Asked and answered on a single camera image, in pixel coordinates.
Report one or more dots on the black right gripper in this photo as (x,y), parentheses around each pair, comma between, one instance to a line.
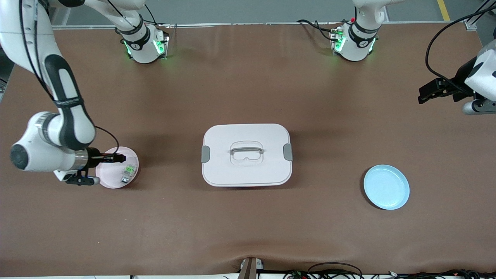
(93,157)

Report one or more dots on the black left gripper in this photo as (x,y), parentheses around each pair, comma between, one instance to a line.
(456,85)

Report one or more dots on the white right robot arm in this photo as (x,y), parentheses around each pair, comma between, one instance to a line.
(38,159)

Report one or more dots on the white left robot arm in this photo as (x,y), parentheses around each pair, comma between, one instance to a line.
(354,50)

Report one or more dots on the white lidded storage box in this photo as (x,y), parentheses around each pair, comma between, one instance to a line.
(246,155)

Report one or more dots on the pink round plate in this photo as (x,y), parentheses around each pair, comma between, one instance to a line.
(114,176)

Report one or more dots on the light blue round plate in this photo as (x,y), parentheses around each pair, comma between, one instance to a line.
(386,188)

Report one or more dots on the brown table mat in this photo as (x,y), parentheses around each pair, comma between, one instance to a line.
(248,232)

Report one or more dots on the green switch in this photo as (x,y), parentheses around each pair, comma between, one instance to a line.
(130,169)

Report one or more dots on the small grey switch part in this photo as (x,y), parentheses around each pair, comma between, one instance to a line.
(125,179)

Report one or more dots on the aluminium frame profile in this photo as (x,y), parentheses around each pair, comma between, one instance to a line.
(471,24)
(58,17)

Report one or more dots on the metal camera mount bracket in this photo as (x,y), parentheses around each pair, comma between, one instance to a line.
(250,269)

